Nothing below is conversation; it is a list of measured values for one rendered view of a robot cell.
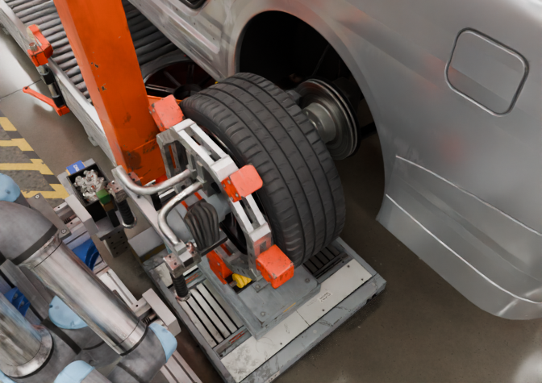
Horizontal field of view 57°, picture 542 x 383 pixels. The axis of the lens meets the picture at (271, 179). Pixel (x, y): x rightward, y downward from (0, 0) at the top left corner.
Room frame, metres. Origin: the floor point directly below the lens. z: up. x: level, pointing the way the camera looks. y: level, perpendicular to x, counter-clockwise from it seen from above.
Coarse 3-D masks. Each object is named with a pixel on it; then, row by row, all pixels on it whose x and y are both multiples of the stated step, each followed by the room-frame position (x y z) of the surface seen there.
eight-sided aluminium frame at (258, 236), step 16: (176, 128) 1.05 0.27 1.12; (192, 128) 1.04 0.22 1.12; (160, 144) 1.16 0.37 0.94; (176, 144) 1.17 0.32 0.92; (192, 144) 0.98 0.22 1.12; (208, 144) 0.98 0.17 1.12; (176, 160) 1.19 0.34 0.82; (208, 160) 0.92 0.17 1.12; (224, 160) 0.91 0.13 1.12; (224, 176) 0.87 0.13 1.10; (176, 192) 1.14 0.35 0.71; (224, 192) 0.85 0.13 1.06; (240, 208) 0.81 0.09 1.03; (256, 208) 0.82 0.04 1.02; (240, 224) 0.80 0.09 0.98; (256, 224) 0.80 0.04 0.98; (256, 240) 0.75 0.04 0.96; (224, 256) 0.91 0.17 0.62; (240, 256) 0.90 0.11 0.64; (240, 272) 0.82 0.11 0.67; (256, 272) 0.75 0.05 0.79
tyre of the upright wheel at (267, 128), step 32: (192, 96) 1.19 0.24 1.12; (224, 96) 1.12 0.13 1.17; (256, 96) 1.11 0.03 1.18; (288, 96) 1.11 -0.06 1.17; (224, 128) 0.99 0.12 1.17; (256, 128) 0.99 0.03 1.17; (288, 128) 1.00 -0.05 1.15; (256, 160) 0.89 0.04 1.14; (288, 160) 0.92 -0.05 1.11; (320, 160) 0.94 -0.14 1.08; (288, 192) 0.85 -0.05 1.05; (320, 192) 0.88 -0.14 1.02; (288, 224) 0.79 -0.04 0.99; (320, 224) 0.83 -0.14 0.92; (288, 256) 0.76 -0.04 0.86
